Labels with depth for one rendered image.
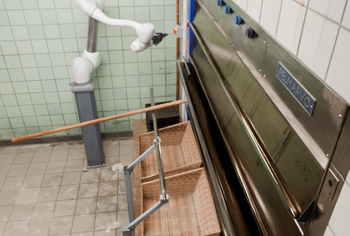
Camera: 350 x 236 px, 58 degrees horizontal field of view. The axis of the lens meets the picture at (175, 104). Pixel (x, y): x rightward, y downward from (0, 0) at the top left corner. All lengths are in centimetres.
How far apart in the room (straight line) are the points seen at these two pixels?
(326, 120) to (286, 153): 25
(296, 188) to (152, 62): 275
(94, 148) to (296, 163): 275
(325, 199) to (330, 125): 19
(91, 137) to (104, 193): 60
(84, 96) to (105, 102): 66
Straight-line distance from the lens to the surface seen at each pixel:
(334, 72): 82
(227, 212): 134
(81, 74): 308
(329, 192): 90
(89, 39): 314
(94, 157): 362
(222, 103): 179
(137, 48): 272
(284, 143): 110
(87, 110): 326
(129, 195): 240
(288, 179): 106
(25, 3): 349
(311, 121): 95
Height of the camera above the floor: 246
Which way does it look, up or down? 32 degrees down
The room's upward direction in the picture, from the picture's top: straight up
